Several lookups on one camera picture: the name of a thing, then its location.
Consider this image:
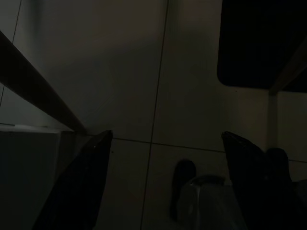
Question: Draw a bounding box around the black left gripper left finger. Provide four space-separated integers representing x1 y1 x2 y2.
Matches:
32 130 114 230

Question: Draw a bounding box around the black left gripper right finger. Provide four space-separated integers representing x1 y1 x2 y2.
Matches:
221 131 307 230

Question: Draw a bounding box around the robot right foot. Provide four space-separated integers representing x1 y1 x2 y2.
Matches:
265 148 292 185

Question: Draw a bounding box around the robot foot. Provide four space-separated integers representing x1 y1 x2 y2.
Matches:
265 148 292 185
169 159 197 222

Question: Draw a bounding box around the silver robot left leg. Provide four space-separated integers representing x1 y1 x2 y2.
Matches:
183 174 249 230

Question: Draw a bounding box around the grey cabinet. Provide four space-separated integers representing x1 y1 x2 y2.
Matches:
0 124 80 230

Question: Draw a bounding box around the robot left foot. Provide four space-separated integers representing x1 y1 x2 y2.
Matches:
169 159 197 222

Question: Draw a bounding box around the dark wooden table edge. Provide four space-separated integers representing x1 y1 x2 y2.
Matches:
0 30 87 134

